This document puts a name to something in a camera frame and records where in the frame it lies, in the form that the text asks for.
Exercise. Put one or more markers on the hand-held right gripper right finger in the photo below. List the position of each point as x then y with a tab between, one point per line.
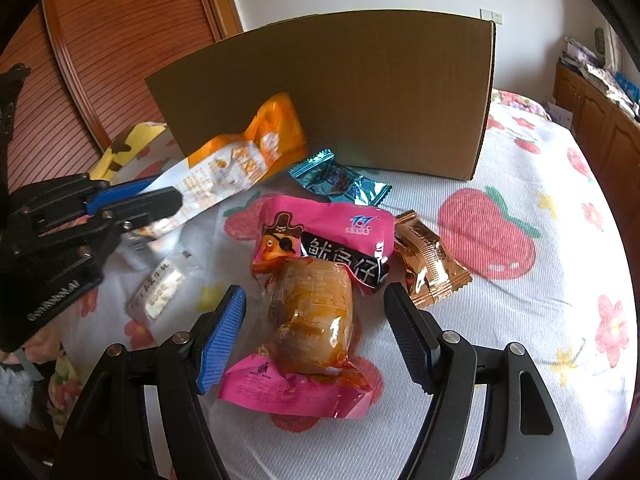
407	332

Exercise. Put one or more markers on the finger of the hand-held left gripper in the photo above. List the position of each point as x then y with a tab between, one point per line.
125	191
150	206

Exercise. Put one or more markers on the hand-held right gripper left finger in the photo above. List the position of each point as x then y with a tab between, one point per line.
225	332

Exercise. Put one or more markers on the pink snack packet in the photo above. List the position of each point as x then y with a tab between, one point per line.
310	310

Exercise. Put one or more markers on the orange snack packet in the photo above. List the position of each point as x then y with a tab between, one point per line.
240	160

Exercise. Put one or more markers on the teal foil snack packet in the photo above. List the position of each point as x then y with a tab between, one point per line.
335	180

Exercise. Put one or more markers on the brown cardboard box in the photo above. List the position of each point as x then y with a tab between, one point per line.
375	100

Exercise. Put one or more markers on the yellow plush toy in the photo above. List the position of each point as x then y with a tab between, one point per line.
125	147

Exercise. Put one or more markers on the golden brown snack packet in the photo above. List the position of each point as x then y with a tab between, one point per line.
430	260

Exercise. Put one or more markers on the small cream snack packet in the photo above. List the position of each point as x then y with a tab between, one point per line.
157	290

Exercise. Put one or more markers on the strawberry print white cloth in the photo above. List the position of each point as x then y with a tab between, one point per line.
500	335

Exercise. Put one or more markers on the brown wooden wardrobe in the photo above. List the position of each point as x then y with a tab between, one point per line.
125	35

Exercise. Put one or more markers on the white paper box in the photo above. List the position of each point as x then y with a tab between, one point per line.
560	116

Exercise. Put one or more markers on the brown wooden cabinet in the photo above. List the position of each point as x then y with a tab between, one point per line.
600	125

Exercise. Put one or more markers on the folded floral cloth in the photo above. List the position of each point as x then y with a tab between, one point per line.
602	79

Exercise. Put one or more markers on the blue packets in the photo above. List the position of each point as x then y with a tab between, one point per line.
627	89

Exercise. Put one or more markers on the pile of flat boxes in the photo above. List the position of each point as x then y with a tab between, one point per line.
577	51

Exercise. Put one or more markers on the small grey fan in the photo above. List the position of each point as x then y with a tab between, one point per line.
600	39

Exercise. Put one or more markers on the white wall switch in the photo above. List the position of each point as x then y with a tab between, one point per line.
491	16

